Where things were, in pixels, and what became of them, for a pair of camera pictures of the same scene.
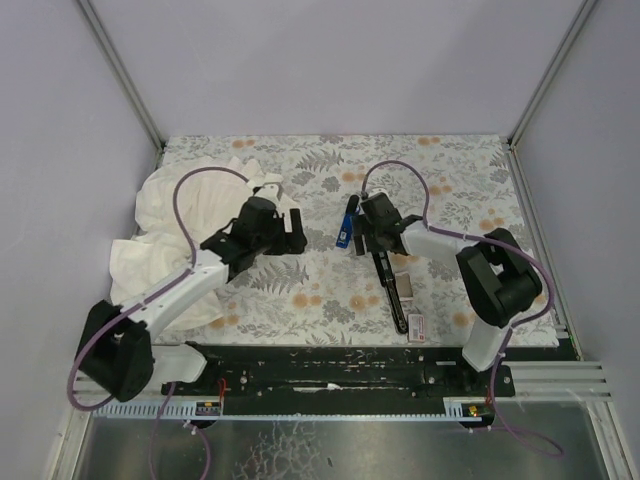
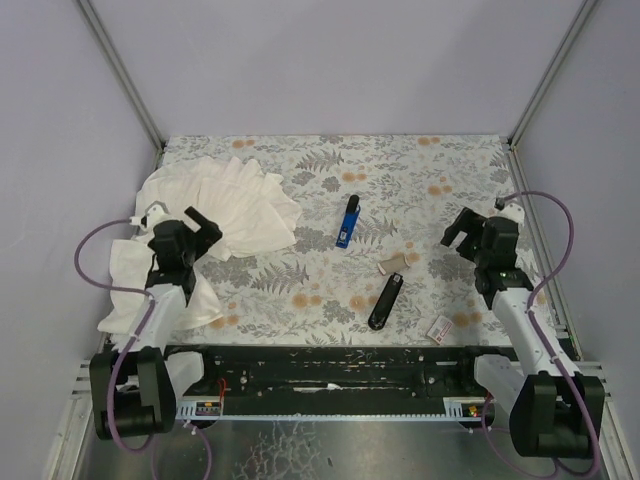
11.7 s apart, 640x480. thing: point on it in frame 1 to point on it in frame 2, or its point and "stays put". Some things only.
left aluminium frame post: [122, 74] stays put
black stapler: [384, 269] to [385, 301]
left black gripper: [292, 231] to [189, 233]
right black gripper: [360, 232] to [473, 235]
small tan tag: [404, 286] to [393, 264]
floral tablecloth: [327, 295] stays put
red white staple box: [416, 328] to [439, 329]
